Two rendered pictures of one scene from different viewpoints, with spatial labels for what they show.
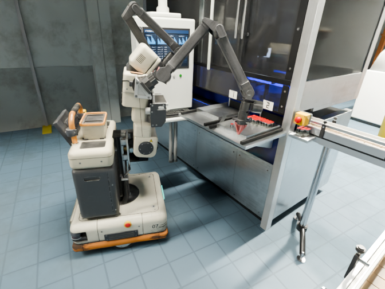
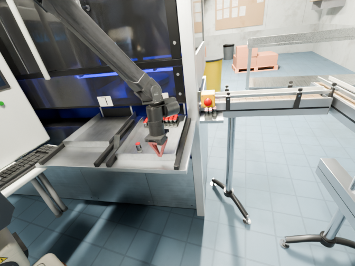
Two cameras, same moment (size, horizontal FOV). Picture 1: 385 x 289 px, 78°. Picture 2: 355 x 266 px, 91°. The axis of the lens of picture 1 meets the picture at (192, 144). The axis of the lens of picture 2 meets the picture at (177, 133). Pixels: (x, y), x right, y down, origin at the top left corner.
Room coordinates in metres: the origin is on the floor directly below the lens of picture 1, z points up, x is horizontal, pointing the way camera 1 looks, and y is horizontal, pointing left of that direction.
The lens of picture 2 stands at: (0.85, 0.01, 1.34)
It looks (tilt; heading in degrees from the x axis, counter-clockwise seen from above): 31 degrees down; 322
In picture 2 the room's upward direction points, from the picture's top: 8 degrees counter-clockwise
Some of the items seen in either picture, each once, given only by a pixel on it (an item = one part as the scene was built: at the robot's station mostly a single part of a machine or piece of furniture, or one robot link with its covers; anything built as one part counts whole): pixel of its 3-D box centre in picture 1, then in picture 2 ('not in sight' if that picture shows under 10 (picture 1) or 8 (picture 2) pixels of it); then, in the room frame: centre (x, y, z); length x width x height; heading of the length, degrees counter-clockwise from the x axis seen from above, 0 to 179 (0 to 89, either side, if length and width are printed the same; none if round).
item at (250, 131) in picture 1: (248, 126); (156, 135); (1.50, -0.37, 0.90); 0.34 x 0.26 x 0.04; 128
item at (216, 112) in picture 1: (223, 110); (104, 127); (1.83, -0.24, 0.90); 0.34 x 0.26 x 0.04; 128
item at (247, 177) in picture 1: (227, 128); (105, 138); (2.58, -0.40, 0.44); 2.06 x 1.00 x 0.88; 38
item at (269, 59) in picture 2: not in sight; (253, 56); (3.56, -5.36, 0.34); 1.27 x 0.94 x 0.69; 29
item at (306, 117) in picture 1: (302, 118); (208, 98); (1.43, -0.69, 1.00); 0.08 x 0.07 x 0.07; 128
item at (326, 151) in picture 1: (313, 191); (230, 160); (1.41, -0.89, 0.46); 0.09 x 0.09 x 0.77; 38
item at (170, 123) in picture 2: (258, 122); (160, 123); (1.57, -0.46, 0.91); 0.18 x 0.02 x 0.05; 38
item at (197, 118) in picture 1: (231, 122); (127, 138); (1.65, -0.28, 0.87); 0.70 x 0.48 x 0.02; 38
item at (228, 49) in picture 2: not in sight; (228, 51); (5.28, -6.63, 0.27); 0.44 x 0.43 x 0.55; 30
